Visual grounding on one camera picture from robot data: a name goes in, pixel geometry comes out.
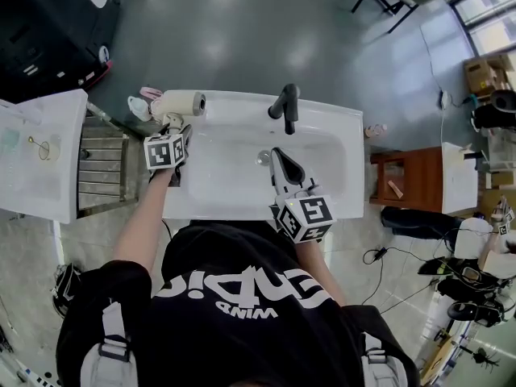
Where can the black machine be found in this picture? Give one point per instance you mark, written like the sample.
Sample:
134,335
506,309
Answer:
48,26

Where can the metal sink drain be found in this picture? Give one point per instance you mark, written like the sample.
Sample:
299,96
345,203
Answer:
264,157

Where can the white board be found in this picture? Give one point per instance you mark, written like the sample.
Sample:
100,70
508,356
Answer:
458,180

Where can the brown wooden cabinet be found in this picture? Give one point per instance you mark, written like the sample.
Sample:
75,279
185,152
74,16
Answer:
407,177

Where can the clear cup with gold stick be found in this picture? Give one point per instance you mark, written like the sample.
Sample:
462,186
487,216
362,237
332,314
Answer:
47,149

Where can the cream hair dryer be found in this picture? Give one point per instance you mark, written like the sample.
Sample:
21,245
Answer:
180,103

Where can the white sink counter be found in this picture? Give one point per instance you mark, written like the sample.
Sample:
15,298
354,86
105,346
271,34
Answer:
238,143

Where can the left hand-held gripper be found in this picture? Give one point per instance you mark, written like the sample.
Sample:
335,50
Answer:
164,152

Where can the black bag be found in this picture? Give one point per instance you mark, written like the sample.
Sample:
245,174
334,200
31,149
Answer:
419,223

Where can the person's black printed t-shirt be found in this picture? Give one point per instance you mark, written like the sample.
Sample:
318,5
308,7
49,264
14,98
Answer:
242,309

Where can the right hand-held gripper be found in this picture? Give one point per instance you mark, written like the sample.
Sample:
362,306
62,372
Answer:
306,216

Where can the person's right forearm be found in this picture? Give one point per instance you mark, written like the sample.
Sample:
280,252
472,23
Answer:
320,272

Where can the black faucet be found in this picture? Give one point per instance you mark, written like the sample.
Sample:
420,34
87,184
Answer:
287,107

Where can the metal slatted rack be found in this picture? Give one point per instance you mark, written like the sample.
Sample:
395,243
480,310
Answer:
102,163

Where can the cardboard box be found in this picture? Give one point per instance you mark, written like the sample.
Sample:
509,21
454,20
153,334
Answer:
485,75

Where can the person's left forearm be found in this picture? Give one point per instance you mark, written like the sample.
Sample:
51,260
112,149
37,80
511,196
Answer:
141,224

